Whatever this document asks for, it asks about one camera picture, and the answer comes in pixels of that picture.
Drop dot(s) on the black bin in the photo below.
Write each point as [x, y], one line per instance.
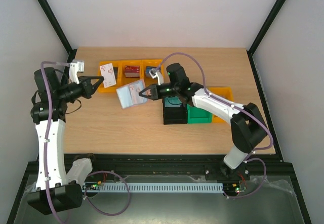
[175, 115]

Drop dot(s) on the pink card holder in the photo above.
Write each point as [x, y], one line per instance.
[128, 94]

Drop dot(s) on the black card stack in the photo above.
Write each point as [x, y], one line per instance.
[115, 69]

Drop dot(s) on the right black frame post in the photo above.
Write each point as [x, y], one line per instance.
[265, 26]

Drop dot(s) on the yellow bin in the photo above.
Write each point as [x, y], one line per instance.
[147, 65]
[224, 92]
[111, 89]
[131, 63]

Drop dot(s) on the black frame post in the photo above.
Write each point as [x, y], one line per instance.
[56, 26]
[265, 26]

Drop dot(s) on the left black frame post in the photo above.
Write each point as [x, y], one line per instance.
[56, 26]

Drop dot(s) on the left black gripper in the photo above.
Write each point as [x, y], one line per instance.
[88, 89]

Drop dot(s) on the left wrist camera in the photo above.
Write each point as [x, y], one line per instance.
[75, 67]

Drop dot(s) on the yellow bin middle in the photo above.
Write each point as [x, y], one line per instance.
[131, 63]

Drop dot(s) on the yellow bin left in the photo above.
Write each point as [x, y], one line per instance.
[111, 89]

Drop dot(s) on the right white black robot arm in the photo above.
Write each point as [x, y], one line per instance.
[248, 128]

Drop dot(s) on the red card stack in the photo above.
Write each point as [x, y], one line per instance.
[132, 71]

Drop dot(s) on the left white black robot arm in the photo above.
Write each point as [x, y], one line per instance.
[57, 189]

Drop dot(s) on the green bin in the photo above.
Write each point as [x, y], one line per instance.
[197, 115]

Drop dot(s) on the yellow bin far right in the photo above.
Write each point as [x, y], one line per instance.
[224, 92]

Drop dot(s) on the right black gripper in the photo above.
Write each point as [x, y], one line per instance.
[154, 91]

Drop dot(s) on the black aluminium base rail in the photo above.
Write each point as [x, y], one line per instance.
[209, 166]

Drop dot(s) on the teal card stack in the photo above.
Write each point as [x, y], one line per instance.
[171, 102]

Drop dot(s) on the blue card stack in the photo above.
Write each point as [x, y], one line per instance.
[147, 71]

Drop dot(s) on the white slotted cable duct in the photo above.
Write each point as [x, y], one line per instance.
[157, 188]

